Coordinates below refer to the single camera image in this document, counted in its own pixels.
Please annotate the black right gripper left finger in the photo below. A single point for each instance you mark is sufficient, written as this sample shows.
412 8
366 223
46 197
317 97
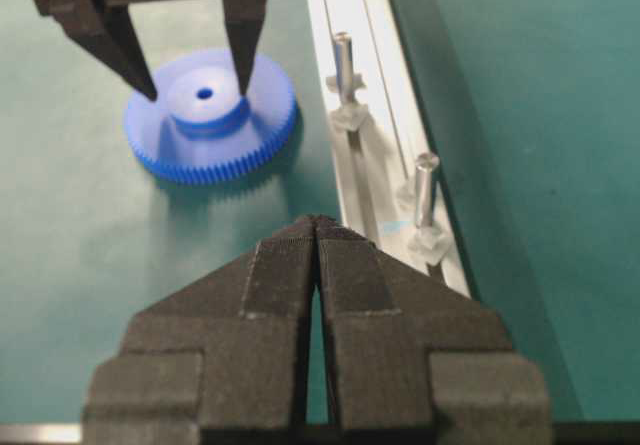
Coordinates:
222 361

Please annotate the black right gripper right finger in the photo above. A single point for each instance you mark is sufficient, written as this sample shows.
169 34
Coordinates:
410 361

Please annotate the large blue plastic gear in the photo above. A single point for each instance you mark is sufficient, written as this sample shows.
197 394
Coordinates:
201 129

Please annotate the upper steel shaft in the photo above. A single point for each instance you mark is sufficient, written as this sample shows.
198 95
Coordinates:
342 48

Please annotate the steel shaft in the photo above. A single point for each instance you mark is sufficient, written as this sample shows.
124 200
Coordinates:
342 48
425 177

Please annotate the lower steel shaft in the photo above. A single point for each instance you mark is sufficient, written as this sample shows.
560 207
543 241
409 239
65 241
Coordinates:
425 177

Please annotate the clear bracket below lower shaft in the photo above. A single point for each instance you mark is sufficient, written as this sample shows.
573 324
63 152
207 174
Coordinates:
430 244

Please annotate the clear bracket below shaft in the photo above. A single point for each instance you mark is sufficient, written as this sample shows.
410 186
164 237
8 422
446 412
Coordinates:
349 117
430 244

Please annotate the clear bracket above upper shaft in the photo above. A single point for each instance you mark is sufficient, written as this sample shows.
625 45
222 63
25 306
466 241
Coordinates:
345 85

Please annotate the clear bracket below upper shaft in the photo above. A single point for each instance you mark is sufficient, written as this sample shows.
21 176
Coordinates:
349 117

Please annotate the aluminium extrusion rail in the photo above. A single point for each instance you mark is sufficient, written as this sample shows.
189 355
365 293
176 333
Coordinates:
375 163

